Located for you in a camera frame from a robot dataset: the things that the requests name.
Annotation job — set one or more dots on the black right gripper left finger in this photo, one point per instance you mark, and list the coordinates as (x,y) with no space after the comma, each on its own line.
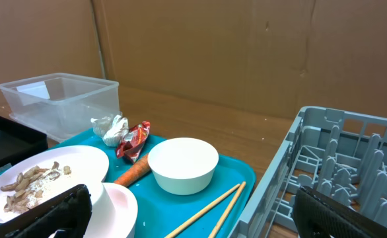
(65,215)

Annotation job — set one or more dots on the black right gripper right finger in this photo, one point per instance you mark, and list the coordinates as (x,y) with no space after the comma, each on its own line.
(317,215)

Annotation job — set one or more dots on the white plastic cup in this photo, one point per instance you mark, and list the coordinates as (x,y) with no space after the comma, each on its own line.
(114,211)

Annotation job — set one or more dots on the pink plate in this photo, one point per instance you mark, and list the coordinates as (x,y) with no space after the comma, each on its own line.
(88,164)

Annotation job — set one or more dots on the peanut and rice scraps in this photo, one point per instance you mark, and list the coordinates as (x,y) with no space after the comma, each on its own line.
(36,186)

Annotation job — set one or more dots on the orange carrot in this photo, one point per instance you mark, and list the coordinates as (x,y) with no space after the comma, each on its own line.
(135,172)

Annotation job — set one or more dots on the wooden chopstick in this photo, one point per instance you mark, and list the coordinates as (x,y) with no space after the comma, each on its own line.
(200,213)
(227,211)

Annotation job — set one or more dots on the red snack wrapper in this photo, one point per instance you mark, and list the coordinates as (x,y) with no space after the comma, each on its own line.
(132,143)

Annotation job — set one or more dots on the white tissue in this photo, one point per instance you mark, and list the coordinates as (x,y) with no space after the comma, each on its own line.
(110,130)

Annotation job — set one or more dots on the white bowl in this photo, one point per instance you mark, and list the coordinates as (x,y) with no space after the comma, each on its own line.
(183,166)

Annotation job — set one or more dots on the grey dishwasher rack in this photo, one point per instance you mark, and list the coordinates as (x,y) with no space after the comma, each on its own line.
(341,154)

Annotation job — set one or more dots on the teal serving tray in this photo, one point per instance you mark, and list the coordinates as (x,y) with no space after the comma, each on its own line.
(160,212)

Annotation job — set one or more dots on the black plastic bin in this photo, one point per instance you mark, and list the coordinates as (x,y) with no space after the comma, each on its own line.
(19,142)

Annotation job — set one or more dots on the clear plastic bin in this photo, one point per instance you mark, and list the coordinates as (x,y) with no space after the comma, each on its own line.
(61,105)

